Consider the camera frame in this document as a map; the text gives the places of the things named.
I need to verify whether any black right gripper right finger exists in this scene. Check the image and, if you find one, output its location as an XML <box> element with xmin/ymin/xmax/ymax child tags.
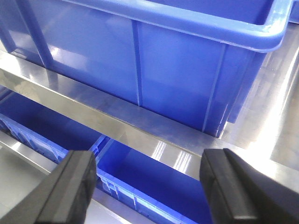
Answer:
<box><xmin>199</xmin><ymin>148</ymin><xmax>299</xmax><ymax>224</ymax></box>

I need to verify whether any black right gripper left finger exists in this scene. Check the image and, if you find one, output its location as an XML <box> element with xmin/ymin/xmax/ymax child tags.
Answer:
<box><xmin>0</xmin><ymin>151</ymin><xmax>97</xmax><ymax>224</ymax></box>

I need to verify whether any lower left blue bin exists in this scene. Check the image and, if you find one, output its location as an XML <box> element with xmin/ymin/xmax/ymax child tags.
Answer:
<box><xmin>0</xmin><ymin>87</ymin><xmax>109</xmax><ymax>163</ymax></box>

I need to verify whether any blue bin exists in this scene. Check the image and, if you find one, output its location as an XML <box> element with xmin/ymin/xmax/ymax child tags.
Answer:
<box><xmin>93</xmin><ymin>137</ymin><xmax>213</xmax><ymax>224</ymax></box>
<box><xmin>0</xmin><ymin>87</ymin><xmax>109</xmax><ymax>163</ymax></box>
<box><xmin>0</xmin><ymin>0</ymin><xmax>295</xmax><ymax>137</ymax></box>

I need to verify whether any upper blue bin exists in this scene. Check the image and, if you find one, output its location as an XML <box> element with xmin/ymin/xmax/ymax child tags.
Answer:
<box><xmin>0</xmin><ymin>0</ymin><xmax>295</xmax><ymax>137</ymax></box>

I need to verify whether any grey metal shelf rack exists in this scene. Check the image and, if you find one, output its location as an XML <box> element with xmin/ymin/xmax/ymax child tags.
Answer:
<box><xmin>0</xmin><ymin>23</ymin><xmax>299</xmax><ymax>224</ymax></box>

